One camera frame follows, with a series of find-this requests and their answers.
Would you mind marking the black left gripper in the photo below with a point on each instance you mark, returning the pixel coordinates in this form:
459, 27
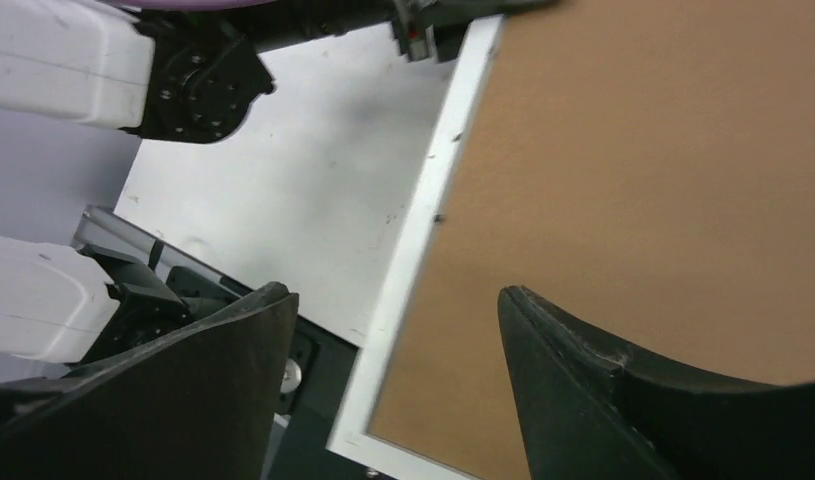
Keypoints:
436, 29

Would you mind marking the aluminium front rail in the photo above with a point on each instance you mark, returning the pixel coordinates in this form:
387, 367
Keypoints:
185, 275

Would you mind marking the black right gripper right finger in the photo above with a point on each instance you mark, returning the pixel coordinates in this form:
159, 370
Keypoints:
592, 405

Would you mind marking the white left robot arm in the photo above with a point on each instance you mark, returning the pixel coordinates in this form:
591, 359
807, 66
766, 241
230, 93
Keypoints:
80, 81

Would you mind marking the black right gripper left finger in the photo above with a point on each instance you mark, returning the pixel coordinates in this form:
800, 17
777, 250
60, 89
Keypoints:
196, 403

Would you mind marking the brown frame backing board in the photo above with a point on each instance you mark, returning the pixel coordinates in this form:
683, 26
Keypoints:
649, 167

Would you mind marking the white picture frame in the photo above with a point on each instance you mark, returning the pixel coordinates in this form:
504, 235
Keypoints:
350, 436

